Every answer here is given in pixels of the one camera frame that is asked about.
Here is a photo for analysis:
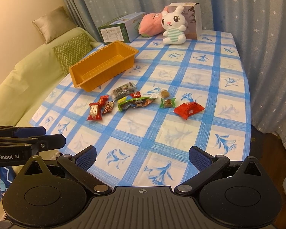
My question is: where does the small red candy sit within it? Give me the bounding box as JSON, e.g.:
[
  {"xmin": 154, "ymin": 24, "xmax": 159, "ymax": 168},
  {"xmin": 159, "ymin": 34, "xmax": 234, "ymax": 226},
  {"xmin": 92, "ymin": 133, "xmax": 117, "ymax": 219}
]
[{"xmin": 97, "ymin": 95, "xmax": 109, "ymax": 107}]

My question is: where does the blue star curtain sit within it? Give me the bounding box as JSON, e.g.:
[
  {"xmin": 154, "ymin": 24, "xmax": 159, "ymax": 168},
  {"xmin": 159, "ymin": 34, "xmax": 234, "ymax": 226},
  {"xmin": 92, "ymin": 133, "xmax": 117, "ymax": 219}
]
[{"xmin": 55, "ymin": 0, "xmax": 286, "ymax": 161}]

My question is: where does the brown cube candy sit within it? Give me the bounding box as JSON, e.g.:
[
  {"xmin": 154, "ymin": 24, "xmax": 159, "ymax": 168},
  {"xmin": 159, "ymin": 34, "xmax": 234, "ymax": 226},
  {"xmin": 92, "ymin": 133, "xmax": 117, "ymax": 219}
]
[{"xmin": 160, "ymin": 90, "xmax": 170, "ymax": 99}]

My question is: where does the green candy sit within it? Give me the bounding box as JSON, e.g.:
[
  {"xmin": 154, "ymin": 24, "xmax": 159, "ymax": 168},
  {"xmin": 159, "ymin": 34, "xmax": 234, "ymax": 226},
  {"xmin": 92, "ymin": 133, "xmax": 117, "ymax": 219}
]
[{"xmin": 160, "ymin": 98, "xmax": 176, "ymax": 109}]

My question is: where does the green zigzag pillow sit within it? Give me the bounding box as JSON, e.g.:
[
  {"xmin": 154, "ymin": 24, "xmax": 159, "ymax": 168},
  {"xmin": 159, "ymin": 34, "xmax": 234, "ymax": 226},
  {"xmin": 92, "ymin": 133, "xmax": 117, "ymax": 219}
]
[{"xmin": 52, "ymin": 33, "xmax": 92, "ymax": 76}]

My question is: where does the white brown paper box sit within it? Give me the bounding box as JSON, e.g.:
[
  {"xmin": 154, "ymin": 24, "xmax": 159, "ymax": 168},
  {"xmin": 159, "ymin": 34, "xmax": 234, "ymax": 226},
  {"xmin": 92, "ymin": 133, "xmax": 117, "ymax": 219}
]
[{"xmin": 168, "ymin": 2, "xmax": 202, "ymax": 40}]

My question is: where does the pink peach plush toy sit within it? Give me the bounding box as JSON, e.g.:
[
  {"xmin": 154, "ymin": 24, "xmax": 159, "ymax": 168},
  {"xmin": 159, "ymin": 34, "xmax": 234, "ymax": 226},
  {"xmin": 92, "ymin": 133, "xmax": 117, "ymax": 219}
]
[{"xmin": 138, "ymin": 12, "xmax": 164, "ymax": 37}]

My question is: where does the brown red candy wrapper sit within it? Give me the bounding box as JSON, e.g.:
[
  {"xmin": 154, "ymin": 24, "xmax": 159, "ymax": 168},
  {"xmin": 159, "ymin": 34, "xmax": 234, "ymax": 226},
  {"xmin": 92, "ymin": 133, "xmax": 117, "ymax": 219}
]
[{"xmin": 102, "ymin": 101, "xmax": 115, "ymax": 115}]

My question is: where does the small red candy wrapper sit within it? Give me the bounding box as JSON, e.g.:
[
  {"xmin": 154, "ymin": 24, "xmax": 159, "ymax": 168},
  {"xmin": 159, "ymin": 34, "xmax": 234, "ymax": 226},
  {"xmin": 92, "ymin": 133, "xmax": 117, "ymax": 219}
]
[{"xmin": 130, "ymin": 91, "xmax": 141, "ymax": 99}]

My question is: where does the white bunny plush toy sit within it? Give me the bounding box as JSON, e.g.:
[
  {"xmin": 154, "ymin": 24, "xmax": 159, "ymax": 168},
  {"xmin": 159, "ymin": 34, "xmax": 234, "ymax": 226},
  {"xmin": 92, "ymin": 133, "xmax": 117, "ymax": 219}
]
[{"xmin": 161, "ymin": 5, "xmax": 186, "ymax": 45}]

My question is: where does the clear silver snack packet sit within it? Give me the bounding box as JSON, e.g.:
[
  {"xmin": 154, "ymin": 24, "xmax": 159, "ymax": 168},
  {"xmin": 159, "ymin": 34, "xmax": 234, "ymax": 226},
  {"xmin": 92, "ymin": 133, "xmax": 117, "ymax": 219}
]
[{"xmin": 112, "ymin": 82, "xmax": 137, "ymax": 100}]

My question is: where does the beige satin pillow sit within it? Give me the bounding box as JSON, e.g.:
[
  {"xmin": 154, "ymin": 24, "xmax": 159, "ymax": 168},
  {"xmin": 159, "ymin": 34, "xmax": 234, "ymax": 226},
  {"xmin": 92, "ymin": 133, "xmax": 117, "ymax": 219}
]
[{"xmin": 32, "ymin": 6, "xmax": 77, "ymax": 44}]

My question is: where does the large red snack packet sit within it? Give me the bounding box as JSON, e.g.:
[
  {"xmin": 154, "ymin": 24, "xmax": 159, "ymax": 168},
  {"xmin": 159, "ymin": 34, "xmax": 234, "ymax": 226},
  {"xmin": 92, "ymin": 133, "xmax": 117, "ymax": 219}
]
[{"xmin": 174, "ymin": 101, "xmax": 205, "ymax": 120}]

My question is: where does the orange plastic tray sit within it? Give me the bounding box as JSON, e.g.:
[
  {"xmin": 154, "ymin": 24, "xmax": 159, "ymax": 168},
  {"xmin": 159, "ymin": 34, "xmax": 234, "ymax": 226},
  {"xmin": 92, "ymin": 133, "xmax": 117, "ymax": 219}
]
[{"xmin": 70, "ymin": 41, "xmax": 139, "ymax": 92}]

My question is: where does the blue checkered tablecloth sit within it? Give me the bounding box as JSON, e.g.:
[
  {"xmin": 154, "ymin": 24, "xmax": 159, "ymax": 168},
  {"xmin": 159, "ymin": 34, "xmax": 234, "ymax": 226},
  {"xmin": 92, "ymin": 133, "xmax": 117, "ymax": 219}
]
[{"xmin": 31, "ymin": 31, "xmax": 251, "ymax": 187}]

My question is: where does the red white candy packet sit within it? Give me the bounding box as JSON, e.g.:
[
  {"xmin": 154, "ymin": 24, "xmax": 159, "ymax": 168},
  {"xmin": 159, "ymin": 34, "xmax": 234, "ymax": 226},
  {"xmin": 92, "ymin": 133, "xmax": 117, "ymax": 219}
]
[{"xmin": 87, "ymin": 102, "xmax": 102, "ymax": 121}]

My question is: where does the green white cardboard box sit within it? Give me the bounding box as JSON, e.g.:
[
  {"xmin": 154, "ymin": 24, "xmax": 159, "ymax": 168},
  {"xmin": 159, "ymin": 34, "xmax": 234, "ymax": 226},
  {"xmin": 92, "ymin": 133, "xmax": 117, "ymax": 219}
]
[{"xmin": 98, "ymin": 12, "xmax": 146, "ymax": 44}]

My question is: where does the green long snack packet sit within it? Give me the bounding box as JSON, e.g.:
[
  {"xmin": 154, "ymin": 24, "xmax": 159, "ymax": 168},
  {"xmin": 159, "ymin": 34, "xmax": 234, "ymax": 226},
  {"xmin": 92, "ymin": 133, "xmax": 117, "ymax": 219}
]
[{"xmin": 117, "ymin": 94, "xmax": 158, "ymax": 112}]

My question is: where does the green sofa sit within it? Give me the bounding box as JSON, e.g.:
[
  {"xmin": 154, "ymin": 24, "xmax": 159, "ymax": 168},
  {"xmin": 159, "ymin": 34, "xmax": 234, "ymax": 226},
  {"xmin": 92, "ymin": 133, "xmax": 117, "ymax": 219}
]
[{"xmin": 0, "ymin": 26, "xmax": 103, "ymax": 128}]

